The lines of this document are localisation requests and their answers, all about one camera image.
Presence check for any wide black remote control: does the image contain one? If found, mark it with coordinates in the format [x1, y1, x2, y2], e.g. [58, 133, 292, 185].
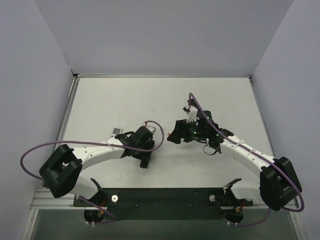
[139, 158, 151, 169]

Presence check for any white remote control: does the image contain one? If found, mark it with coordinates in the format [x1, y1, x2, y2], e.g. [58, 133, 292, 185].
[110, 127, 123, 138]

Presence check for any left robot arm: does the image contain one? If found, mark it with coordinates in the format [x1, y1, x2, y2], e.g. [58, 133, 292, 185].
[39, 126, 156, 206]

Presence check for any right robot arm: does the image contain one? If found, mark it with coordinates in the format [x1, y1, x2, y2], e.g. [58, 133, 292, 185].
[167, 110, 302, 211]

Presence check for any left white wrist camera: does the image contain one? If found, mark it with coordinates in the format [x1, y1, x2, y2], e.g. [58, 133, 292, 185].
[144, 121, 156, 135]

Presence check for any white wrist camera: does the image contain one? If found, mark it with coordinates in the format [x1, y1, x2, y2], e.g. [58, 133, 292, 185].
[183, 98, 199, 123]
[144, 121, 156, 135]

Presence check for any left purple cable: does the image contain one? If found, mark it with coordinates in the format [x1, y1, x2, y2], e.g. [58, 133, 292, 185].
[20, 120, 165, 225]

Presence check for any purple cable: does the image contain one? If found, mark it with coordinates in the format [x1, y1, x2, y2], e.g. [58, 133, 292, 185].
[20, 120, 165, 225]
[188, 92, 306, 227]

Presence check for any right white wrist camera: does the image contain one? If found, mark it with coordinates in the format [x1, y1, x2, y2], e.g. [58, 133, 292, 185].
[183, 98, 199, 123]

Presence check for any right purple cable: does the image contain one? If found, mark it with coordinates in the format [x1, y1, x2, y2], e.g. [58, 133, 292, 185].
[188, 92, 306, 227]

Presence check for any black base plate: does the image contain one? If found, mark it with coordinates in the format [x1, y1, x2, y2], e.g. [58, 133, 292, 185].
[73, 187, 253, 222]

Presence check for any aluminium front rail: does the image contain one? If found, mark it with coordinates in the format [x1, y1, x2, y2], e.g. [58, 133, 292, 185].
[29, 188, 300, 210]

